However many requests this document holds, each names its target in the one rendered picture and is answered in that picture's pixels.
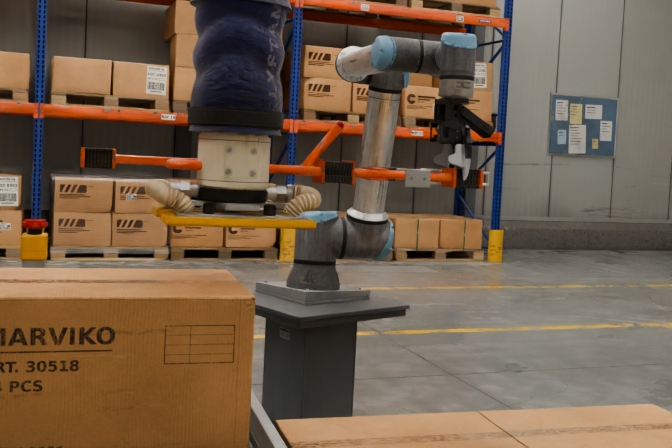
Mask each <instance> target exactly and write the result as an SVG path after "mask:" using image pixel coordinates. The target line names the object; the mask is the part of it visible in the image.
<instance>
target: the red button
mask: <svg viewBox="0 0 672 448"><path fill-rule="evenodd" d="M22 226H24V228H27V234H29V235H41V234H42V229H43V228H46V226H48V222H46V220H45V219H24V221H22Z"/></svg>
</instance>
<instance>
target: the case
mask: <svg viewBox="0 0 672 448"><path fill-rule="evenodd" d="M255 301H256V298H255V296H254V295H253V294H251V293H250V292H249V291H248V290H247V289H246V288H245V287H244V286H243V285H242V284H241V283H240V282H239V281H238V280H237V279H236V278H235V277H234V276H233V275H232V274H231V273H230V272H229V271H228V270H226V269H112V268H0V448H249V432H250V410H251V388H252V367H253V345H254V323H255Z"/></svg>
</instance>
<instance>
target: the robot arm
mask: <svg viewBox="0 0 672 448"><path fill-rule="evenodd" d="M476 47H477V38H476V36H475V35H473V34H468V33H452V32H447V33H443V34H442V38H441V42H436V41H427V40H418V39H409V38H399V37H390V36H388V35H384V36H378V37H377V38H376V39H375V40H374V42H373V44H372V45H369V46H366V47H363V48H360V47H357V46H350V47H347V48H345V49H343V50H342V51H340V53H339V54H338V55H337V57H336V60H335V69H336V72H337V74H338V75H339V76H340V77H341V78H342V79H343V80H345V81H347V82H351V83H357V84H365V85H369V86H368V91H369V92H368V100H367V107H366V115H365V122H364V129H363V137H362V144H361V152H360V159H359V167H358V169H362V167H369V166H371V167H372V168H379V167H389V168H390V165H391V159H392V152H393V145H394V138H395V131H396V124H397V117H398V110H399V103H400V96H401V94H402V89H405V88H407V87H408V85H409V80H410V73H418V74H428V75H430V76H433V77H439V91H438V96H439V97H443V98H439V99H435V106H434V121H433V122H431V129H430V142H437V143H440V144H446V145H445V146H444V147H443V151H442V153H440V154H437V155H435V156H434V158H433V161H434V163H436V164H439V165H442V166H445V167H447V168H454V166H458V167H460V168H462V177H463V180H466V178H467V176H468V173H469V168H470V162H471V155H472V139H471V134H470V129H472V130H473V131H474V132H476V133H477V134H478V135H479V136H480V137H482V138H490V137H492V135H493V134H494V132H495V129H494V128H493V127H492V126H491V125H489V124H488V123H486V122H485V121H483V120H482V119H481V118H480V117H478V116H477V115H476V114H474V113H473V112H472V111H470V110H469V109H468V108H466V107H465V106H462V105H469V101H470V99H469V98H473V94H474V78H475V61H476ZM432 127H433V128H436V130H435V132H437V135H434V138H432ZM387 186H388V181H378V180H371V181H368V180H366V179H361V178H357V182H356V189H355V197H354V204H353V206H352V207H351V208H350V209H348V210H347V215H346V217H339V212H337V211H316V212H303V213H301V215H299V216H301V217H305V218H308V219H311V220H314V221H316V229H296V230H295V245H294V261H293V267H292V269H291V271H290V274H289V276H288V278H287V282H286V286H287V287H289V288H294V289H302V290H306V289H309V290H314V291H336V290H340V282H339V278H338V275H337V271H336V259H346V260H367V261H379V260H384V259H386V258H387V257H388V255H389V254H390V252H391V249H392V245H393V239H394V229H393V223H392V222H391V221H390V220H388V218H389V216H388V214H387V213H386V212H385V210H384V207H385V200H386V193H387Z"/></svg>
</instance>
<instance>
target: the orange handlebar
mask: <svg viewBox="0 0 672 448"><path fill-rule="evenodd" d="M116 163H121V164H142V165H163V166H166V167H167V168H169V169H182V170H201V169H202V162H201V161H198V159H193V158H173V157H153V156H133V155H116ZM269 174H290V175H311V176H320V174H321V168H320V167H315V166H311V167H310V166H296V165H276V164H270V165H269ZM354 177H355V178H361V179H366V180H368V181H371V180H378V181H388V179H398V180H404V179H405V177H406V174H405V171H396V170H389V169H385V168H382V167H379V168H372V167H371V166H369V167H362V169H356V168H355V176H354ZM451 178H452V176H451V174H450V173H436V172H431V176H430V181H441V182H450V181H451Z"/></svg>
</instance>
